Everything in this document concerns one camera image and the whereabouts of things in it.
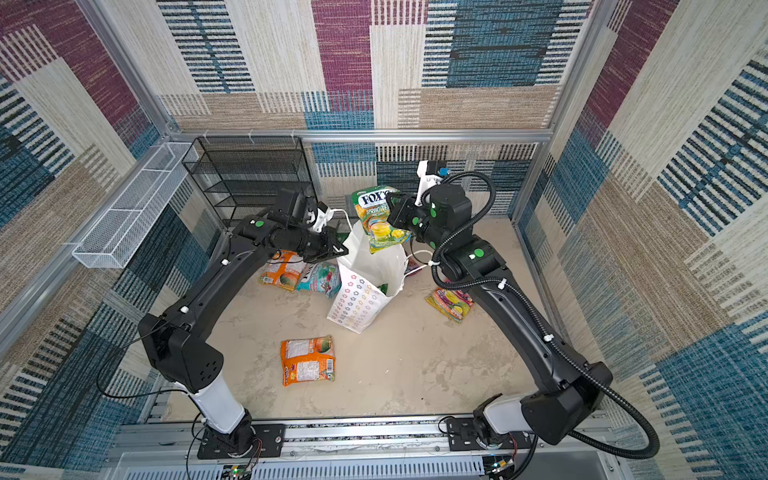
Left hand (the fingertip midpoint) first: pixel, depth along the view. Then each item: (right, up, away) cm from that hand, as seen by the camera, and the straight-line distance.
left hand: (350, 246), depth 77 cm
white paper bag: (+4, -9, -5) cm, 11 cm away
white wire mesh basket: (-54, +1, -7) cm, 55 cm away
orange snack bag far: (-25, -8, +25) cm, 37 cm away
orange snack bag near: (-13, -31, +6) cm, 34 cm away
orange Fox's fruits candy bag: (+30, -17, +17) cm, 39 cm away
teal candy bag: (-12, -10, +22) cm, 27 cm away
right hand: (+9, +10, -11) cm, 17 cm away
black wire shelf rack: (-41, +26, +31) cm, 58 cm away
